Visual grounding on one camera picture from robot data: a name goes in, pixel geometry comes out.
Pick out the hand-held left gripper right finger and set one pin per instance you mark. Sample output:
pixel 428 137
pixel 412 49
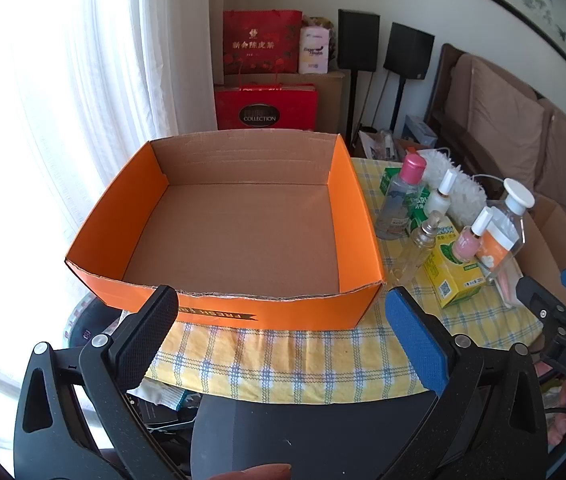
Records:
pixel 415 340

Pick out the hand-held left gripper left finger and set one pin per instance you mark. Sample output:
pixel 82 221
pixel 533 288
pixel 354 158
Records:
pixel 148 330

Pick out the pink toothbrush pack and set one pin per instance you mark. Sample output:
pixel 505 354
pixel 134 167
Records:
pixel 510 285

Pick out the yellow toothpaste box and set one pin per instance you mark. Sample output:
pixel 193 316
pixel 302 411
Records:
pixel 450 280

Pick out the clear bottle orange label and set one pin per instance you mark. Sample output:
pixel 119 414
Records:
pixel 495 245

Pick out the pink nail polish bottle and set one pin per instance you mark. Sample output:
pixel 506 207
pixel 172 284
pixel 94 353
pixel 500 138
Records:
pixel 465 245

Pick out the clear glass perfume bottle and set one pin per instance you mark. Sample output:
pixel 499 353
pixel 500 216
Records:
pixel 420 240

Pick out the orange cardboard box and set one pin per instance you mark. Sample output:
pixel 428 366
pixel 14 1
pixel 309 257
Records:
pixel 313 312

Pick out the white duster brush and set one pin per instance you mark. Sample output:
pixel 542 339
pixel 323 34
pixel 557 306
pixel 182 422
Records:
pixel 463 195

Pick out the small green box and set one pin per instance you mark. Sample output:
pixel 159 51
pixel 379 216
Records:
pixel 418 210

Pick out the small white spray bottle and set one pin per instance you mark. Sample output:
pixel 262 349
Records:
pixel 438 202

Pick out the clear bottle pink cap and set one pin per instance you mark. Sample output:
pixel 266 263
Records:
pixel 398 200

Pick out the person's right hand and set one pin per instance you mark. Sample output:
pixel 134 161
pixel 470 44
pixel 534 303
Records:
pixel 560 432

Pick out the person's left hand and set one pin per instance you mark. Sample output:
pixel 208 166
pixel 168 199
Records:
pixel 258 474

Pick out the dark round object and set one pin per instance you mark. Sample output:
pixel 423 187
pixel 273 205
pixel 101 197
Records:
pixel 90 325

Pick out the open brown cardboard box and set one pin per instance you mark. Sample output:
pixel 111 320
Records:
pixel 558 230

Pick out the white cloth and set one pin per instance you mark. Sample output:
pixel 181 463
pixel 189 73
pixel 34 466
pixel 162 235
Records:
pixel 160 394

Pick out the black carton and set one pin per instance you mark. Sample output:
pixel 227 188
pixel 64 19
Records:
pixel 158 412

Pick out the yellow checkered tablecloth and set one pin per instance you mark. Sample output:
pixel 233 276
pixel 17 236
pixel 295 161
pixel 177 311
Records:
pixel 288 360

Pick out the black chair seat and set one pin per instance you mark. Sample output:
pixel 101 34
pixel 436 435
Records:
pixel 313 440

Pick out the brown cushioned sofa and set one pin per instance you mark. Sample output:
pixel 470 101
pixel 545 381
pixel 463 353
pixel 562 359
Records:
pixel 503 110

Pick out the clear plastic packets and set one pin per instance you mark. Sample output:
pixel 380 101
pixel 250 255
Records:
pixel 378 145

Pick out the blue and white box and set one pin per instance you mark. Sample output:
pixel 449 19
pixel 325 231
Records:
pixel 420 132

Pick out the black speaker stand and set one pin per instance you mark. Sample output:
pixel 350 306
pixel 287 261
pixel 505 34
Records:
pixel 398 105

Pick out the white curtain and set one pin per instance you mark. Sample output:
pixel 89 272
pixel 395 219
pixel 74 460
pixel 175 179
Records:
pixel 88 85

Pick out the red gift box oval label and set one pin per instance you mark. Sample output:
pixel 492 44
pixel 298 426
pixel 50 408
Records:
pixel 263 105

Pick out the black speaker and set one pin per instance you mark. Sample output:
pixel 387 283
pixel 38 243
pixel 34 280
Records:
pixel 408 52
pixel 358 40

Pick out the pink tissue pack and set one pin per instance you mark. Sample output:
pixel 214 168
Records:
pixel 313 50

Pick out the floral patterned package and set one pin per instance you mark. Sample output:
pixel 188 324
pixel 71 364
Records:
pixel 320 21

